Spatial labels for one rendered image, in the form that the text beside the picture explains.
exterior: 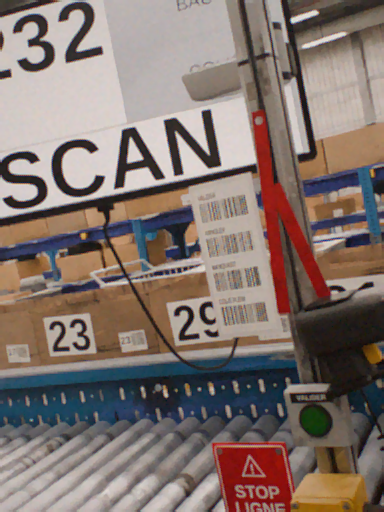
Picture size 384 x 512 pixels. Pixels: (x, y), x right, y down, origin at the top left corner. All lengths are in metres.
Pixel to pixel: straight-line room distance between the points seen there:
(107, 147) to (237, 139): 0.18
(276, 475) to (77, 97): 0.57
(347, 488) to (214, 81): 0.53
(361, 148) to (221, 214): 5.20
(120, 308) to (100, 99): 0.80
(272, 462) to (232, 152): 0.40
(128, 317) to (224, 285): 0.84
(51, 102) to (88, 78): 0.06
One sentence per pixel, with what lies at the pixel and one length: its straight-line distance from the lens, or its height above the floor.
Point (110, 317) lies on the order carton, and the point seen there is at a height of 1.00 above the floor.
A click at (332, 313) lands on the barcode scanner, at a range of 0.65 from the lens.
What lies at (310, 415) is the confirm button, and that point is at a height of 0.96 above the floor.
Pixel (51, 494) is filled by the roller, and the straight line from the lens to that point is 1.28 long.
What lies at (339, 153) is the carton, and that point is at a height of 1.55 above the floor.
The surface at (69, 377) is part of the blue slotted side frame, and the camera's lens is 1.66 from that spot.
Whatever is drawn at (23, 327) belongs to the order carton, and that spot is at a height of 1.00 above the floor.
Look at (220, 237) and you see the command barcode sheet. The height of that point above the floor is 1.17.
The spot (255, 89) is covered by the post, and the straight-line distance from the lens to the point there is 0.73.
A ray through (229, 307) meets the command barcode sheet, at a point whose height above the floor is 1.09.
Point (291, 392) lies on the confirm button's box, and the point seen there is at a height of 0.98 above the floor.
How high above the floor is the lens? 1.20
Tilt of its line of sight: 3 degrees down
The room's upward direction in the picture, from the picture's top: 12 degrees counter-clockwise
